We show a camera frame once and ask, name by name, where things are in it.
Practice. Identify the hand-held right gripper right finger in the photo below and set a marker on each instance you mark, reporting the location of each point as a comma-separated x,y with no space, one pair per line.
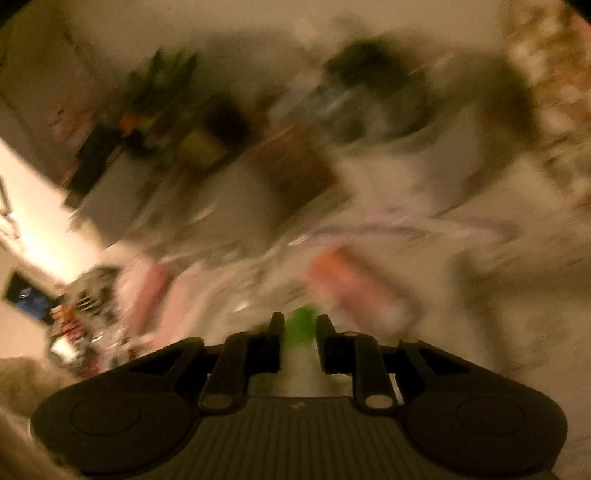
324,341

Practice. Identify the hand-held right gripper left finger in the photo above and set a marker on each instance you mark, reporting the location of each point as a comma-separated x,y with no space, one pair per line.
276,341

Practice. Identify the green capped highlighter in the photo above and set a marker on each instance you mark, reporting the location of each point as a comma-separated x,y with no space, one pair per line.
300,327

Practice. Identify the orange capped highlighter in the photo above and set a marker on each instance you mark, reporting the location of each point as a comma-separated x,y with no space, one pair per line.
351,286

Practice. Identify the brown lattice pen holder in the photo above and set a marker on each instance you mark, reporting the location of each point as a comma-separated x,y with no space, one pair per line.
295,161

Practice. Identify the white drawer organiser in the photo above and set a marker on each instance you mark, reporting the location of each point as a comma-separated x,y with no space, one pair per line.
152,203

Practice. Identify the white flower-shaped pen holder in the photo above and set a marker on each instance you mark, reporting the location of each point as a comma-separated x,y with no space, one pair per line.
369,115

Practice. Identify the potted green plant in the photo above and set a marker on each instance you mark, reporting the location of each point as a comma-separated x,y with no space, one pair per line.
161,83

